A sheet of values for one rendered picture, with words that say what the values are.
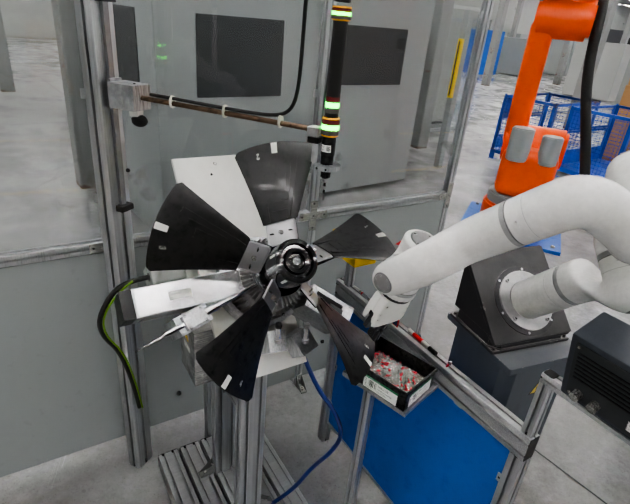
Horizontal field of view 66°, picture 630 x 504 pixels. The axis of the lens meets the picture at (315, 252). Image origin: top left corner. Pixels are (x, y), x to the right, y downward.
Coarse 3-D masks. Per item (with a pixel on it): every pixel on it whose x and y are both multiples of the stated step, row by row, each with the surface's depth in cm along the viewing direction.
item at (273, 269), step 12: (288, 240) 123; (300, 240) 124; (276, 252) 121; (288, 252) 122; (300, 252) 124; (312, 252) 125; (264, 264) 130; (276, 264) 120; (288, 264) 121; (300, 264) 124; (312, 264) 125; (264, 276) 129; (276, 276) 122; (288, 276) 120; (300, 276) 123; (312, 276) 124; (264, 288) 129; (288, 288) 127
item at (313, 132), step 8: (312, 128) 118; (312, 136) 118; (320, 136) 119; (312, 144) 119; (320, 144) 120; (312, 152) 120; (320, 152) 121; (312, 160) 121; (320, 168) 118; (328, 168) 118; (336, 168) 119
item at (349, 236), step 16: (352, 224) 147; (368, 224) 148; (320, 240) 139; (336, 240) 139; (352, 240) 140; (368, 240) 142; (384, 240) 144; (336, 256) 132; (352, 256) 133; (368, 256) 136; (384, 256) 138
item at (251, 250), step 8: (248, 248) 123; (256, 248) 123; (264, 248) 124; (248, 256) 124; (256, 256) 125; (264, 256) 125; (240, 264) 125; (248, 264) 125; (256, 264) 126; (256, 272) 127
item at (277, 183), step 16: (288, 144) 134; (304, 144) 135; (240, 160) 135; (272, 160) 134; (288, 160) 133; (304, 160) 133; (256, 176) 134; (272, 176) 133; (288, 176) 132; (304, 176) 132; (256, 192) 134; (272, 192) 132; (288, 192) 131; (272, 208) 131; (288, 208) 130
